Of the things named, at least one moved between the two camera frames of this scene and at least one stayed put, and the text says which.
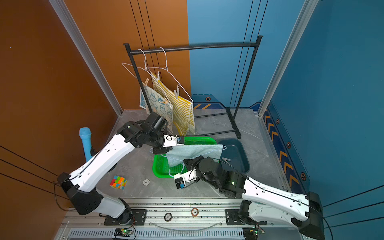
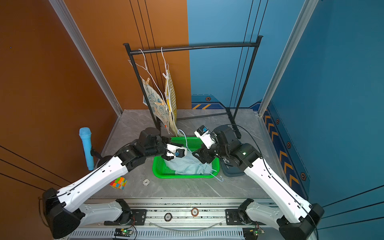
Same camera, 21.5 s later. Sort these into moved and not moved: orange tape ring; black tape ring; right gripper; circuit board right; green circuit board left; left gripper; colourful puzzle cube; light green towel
Moved: left gripper; light green towel; right gripper
Not moved: black tape ring; green circuit board left; orange tape ring; colourful puzzle cube; circuit board right
